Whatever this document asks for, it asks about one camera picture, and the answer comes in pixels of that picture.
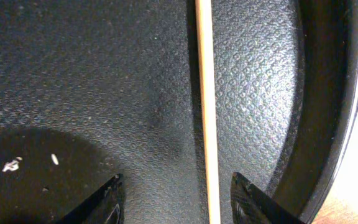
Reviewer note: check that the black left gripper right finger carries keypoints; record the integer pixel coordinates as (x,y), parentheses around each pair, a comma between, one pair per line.
(250,205)

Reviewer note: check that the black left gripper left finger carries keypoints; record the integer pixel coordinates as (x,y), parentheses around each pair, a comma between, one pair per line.
(105,206)

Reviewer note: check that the wooden chopstick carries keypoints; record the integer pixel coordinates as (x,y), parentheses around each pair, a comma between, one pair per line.
(204,24)

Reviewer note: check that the round black tray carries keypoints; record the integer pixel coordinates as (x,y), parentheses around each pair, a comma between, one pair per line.
(90,89)

